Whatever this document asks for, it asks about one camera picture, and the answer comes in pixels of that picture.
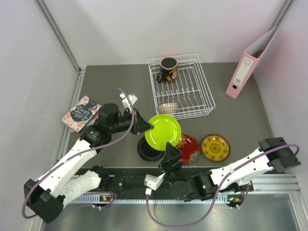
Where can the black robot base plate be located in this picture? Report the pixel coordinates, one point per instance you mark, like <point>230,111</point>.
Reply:
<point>129,183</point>

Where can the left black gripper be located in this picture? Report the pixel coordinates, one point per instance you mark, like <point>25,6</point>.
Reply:
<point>141,125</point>

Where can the green plate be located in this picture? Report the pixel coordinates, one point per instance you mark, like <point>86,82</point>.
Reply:
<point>165,129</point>

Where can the yellow brown plate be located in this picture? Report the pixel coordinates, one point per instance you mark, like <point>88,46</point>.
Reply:
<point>215,148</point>

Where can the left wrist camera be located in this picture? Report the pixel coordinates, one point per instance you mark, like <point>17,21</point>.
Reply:
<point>125,100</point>

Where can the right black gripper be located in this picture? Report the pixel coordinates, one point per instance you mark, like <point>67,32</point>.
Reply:
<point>169,164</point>

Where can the floral cover book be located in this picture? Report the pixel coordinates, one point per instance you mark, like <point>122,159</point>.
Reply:
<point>83,114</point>

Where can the red floral plate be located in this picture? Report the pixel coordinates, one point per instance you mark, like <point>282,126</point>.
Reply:
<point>190,149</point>

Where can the black floral mug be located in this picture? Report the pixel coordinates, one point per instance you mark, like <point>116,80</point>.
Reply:
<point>168,70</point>

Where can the white wire dish rack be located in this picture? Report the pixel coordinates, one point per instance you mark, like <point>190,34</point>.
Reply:
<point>190,90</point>

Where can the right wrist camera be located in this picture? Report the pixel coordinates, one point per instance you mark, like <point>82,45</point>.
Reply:
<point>153,183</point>

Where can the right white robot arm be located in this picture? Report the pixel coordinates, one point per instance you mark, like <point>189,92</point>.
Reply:
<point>272,154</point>

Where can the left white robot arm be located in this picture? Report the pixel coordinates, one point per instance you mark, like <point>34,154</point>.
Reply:
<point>51,193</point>

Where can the black plate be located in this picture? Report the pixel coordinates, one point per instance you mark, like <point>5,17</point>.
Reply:
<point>147,153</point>

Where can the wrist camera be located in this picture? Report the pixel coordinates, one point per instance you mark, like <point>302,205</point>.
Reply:
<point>153,183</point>
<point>125,100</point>

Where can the patterned ceramic bowl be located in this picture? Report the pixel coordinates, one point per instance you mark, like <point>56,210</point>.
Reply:
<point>168,108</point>

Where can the pink ring binder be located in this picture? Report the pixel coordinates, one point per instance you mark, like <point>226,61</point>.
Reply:
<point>248,62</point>

